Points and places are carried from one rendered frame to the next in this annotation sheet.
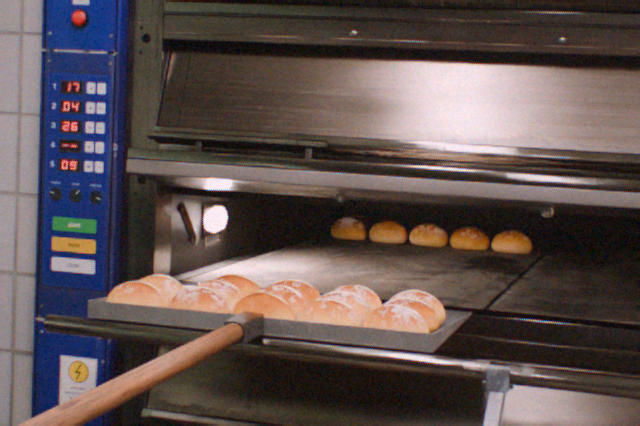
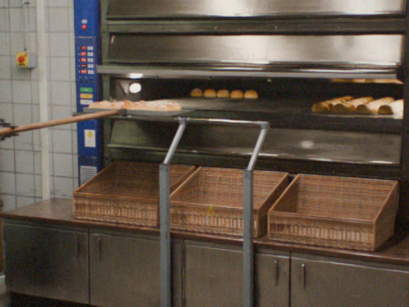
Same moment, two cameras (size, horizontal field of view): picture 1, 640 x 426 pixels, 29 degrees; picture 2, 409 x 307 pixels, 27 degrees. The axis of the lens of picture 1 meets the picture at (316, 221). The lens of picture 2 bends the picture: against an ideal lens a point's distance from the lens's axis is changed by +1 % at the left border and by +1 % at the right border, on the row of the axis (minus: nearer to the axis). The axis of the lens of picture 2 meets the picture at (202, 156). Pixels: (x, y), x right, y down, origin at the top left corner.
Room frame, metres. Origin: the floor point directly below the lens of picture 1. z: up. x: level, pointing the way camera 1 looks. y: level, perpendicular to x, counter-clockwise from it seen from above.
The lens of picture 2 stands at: (-2.76, -1.17, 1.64)
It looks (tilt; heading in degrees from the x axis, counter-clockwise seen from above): 8 degrees down; 10
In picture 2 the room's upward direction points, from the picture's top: straight up
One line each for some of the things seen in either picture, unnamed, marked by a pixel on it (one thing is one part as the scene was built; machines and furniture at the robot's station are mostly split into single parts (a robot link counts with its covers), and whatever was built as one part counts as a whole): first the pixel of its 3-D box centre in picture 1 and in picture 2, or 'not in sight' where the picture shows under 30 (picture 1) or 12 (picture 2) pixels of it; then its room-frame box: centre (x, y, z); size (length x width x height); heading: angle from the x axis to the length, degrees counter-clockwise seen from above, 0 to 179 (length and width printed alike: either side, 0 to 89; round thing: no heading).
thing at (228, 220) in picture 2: not in sight; (227, 199); (1.79, -0.51, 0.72); 0.56 x 0.49 x 0.28; 75
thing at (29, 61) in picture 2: not in sight; (25, 59); (2.43, 0.88, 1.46); 0.10 x 0.07 x 0.10; 74
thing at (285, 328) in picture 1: (289, 307); (140, 109); (2.03, 0.04, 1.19); 0.55 x 0.36 x 0.03; 74
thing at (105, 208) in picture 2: not in sight; (135, 191); (1.95, 0.06, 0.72); 0.56 x 0.49 x 0.28; 74
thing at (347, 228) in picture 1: (349, 228); (197, 92); (3.19, -0.08, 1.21); 0.10 x 0.07 x 0.05; 71
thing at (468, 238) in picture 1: (469, 237); (237, 93); (3.10, -0.38, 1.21); 0.10 x 0.07 x 0.06; 73
